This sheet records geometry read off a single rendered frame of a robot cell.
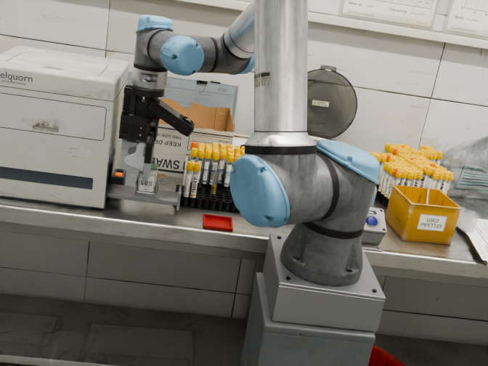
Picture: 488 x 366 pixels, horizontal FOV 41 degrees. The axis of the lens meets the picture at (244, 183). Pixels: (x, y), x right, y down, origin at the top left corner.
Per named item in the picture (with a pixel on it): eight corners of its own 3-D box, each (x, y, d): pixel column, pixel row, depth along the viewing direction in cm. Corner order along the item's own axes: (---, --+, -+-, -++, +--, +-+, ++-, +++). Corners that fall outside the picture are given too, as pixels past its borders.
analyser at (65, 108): (-23, 195, 143) (-20, 61, 134) (11, 158, 169) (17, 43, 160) (116, 213, 147) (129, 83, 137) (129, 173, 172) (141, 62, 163)
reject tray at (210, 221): (202, 228, 146) (203, 225, 146) (202, 216, 152) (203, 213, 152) (232, 232, 147) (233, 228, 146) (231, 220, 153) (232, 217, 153)
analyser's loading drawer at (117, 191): (88, 199, 146) (91, 177, 145) (94, 189, 153) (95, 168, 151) (179, 210, 149) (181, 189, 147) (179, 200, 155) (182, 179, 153)
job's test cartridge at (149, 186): (136, 194, 148) (139, 169, 146) (138, 188, 152) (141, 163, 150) (154, 197, 148) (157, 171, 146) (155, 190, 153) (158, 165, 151)
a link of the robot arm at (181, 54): (223, 41, 130) (195, 31, 138) (174, 37, 124) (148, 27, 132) (217, 79, 133) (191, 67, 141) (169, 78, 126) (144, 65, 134)
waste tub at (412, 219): (401, 241, 157) (411, 203, 154) (383, 219, 170) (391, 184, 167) (452, 245, 160) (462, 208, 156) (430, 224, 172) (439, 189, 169)
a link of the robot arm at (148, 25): (149, 18, 131) (131, 12, 138) (143, 72, 135) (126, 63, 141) (182, 22, 136) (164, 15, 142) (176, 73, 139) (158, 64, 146)
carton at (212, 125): (137, 173, 174) (143, 118, 169) (146, 143, 201) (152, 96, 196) (227, 184, 177) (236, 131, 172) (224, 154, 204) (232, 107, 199)
